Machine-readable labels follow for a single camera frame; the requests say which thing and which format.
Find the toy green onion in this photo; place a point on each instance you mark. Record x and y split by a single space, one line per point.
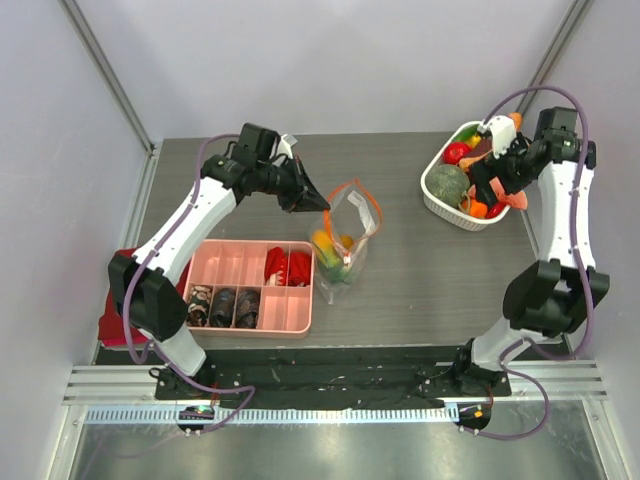
343 274

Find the toy green pepper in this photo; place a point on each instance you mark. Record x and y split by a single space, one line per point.
469 136

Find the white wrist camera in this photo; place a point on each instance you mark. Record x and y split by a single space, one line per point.
502 132
285 145

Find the brown blue floral rolled tie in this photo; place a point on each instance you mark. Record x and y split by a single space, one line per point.
222 308

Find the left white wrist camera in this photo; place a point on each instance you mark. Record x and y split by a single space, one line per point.
285 145

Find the red folded sock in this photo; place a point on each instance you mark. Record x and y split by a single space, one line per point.
299 274

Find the clear orange zip top bag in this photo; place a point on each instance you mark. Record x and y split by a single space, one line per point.
354 211

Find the toy yellow green mango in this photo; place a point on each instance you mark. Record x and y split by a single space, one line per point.
325 250

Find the toy watermelon slice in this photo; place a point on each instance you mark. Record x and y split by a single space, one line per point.
516 200

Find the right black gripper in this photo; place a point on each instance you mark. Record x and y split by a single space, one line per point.
493 173

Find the red sock with white trim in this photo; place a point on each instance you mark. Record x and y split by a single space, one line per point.
276 267

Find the rose pattern rolled tie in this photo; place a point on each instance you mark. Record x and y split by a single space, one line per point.
198 305

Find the white slotted cable duct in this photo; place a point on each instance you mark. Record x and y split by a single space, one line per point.
194 415

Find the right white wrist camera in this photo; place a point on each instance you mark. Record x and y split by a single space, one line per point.
502 132

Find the toy green melon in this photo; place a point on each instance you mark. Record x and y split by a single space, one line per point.
448 183

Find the toy yellow lemon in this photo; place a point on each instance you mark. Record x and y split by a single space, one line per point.
347 242

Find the red folded cloth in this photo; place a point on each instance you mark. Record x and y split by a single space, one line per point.
111 332

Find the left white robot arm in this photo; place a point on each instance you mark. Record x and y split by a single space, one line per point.
144 284

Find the toy orange fruit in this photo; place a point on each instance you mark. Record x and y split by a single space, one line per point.
473 208

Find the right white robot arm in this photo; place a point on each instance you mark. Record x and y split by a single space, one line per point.
558 293

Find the pink divided organizer box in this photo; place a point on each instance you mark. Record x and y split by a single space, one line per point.
284 312

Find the white plastic fruit basket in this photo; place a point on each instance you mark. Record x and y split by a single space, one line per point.
452 214

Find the toy red apple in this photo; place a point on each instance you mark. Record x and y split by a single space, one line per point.
454 152

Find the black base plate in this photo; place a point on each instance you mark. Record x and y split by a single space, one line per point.
384 377

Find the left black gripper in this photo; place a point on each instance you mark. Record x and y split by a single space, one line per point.
308 199

